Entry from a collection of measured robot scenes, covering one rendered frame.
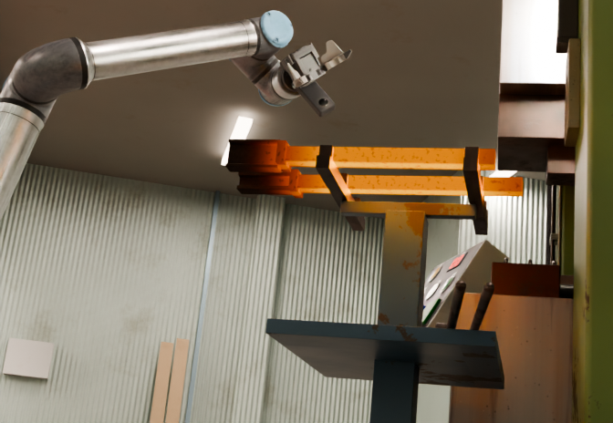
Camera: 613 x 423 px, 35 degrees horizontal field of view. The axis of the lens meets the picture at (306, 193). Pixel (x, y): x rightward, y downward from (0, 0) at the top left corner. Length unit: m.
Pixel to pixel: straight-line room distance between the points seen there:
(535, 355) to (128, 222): 9.12
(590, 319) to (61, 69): 1.25
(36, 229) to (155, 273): 1.33
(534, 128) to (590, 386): 0.70
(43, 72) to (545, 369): 1.21
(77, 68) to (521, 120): 0.95
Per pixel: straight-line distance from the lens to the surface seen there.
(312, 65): 2.35
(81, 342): 10.40
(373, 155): 1.41
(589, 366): 1.46
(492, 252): 2.44
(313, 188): 1.55
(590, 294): 1.48
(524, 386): 1.71
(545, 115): 2.01
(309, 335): 1.29
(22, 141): 2.24
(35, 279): 10.53
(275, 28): 2.38
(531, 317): 1.73
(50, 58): 2.18
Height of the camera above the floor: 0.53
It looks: 18 degrees up
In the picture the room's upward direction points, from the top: 6 degrees clockwise
